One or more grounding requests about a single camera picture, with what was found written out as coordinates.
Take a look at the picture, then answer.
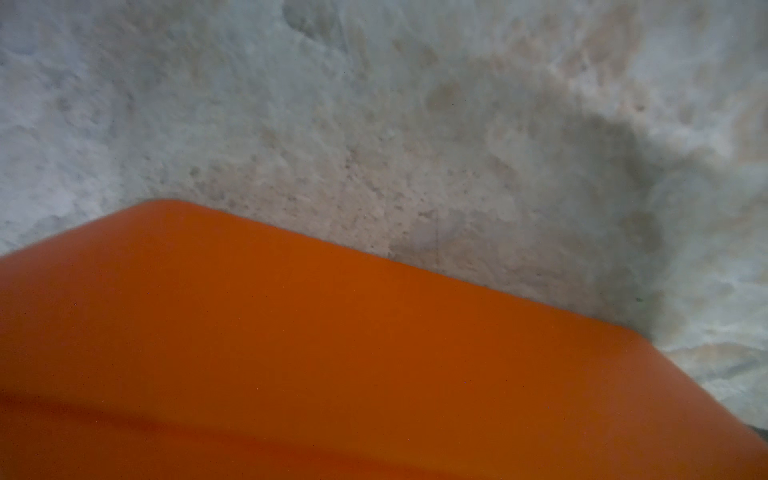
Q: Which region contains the orange plastic tray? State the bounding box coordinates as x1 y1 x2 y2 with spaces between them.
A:
1 200 767 479

